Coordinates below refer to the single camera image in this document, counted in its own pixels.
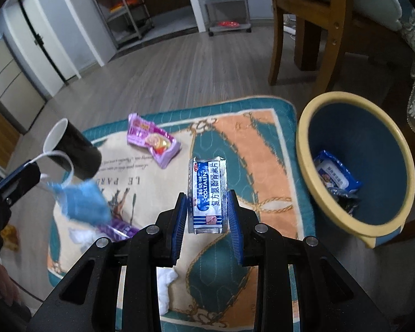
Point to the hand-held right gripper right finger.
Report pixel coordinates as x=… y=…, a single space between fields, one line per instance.
x=235 y=228

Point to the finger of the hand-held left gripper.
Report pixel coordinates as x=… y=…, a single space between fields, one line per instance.
x=17 y=181

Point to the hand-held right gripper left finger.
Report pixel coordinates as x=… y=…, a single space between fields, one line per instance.
x=179 y=228

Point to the blue and silver medicine sachet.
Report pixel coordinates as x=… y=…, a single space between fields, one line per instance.
x=207 y=193

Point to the black paper cup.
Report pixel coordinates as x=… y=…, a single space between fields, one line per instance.
x=79 y=152

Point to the blue face mask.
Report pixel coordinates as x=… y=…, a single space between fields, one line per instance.
x=83 y=204

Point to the blue wet wipes packet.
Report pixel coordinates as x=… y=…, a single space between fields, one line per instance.
x=335 y=176

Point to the blue bin with yellow rim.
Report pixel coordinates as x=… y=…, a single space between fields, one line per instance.
x=332 y=128

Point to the person's left hand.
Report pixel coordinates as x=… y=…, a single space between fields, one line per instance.
x=5 y=283

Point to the orange crumpled wrapper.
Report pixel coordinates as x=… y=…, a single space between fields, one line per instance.
x=10 y=238

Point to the purple snack wrapper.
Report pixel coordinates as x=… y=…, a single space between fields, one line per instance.
x=119 y=230

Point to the teal and orange patterned mat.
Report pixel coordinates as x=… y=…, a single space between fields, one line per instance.
x=249 y=138

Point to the pink snack wrapper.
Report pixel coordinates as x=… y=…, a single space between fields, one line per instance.
x=152 y=138

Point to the beige cabinet with drawers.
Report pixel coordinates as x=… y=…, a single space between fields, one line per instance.
x=7 y=76

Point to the crumpled silver foil wrapper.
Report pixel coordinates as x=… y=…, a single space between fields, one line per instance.
x=345 y=200

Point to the white closet door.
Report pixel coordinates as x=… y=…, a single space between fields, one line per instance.
x=67 y=41

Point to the metal shelf rack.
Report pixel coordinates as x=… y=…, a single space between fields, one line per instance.
x=124 y=17

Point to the red snack packet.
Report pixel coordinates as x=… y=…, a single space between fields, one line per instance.
x=228 y=24

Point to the orange object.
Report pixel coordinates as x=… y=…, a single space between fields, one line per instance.
x=124 y=5

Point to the wooden chair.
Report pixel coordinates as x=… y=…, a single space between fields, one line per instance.
x=332 y=41

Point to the pale green cushion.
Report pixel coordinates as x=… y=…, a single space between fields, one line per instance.
x=389 y=7

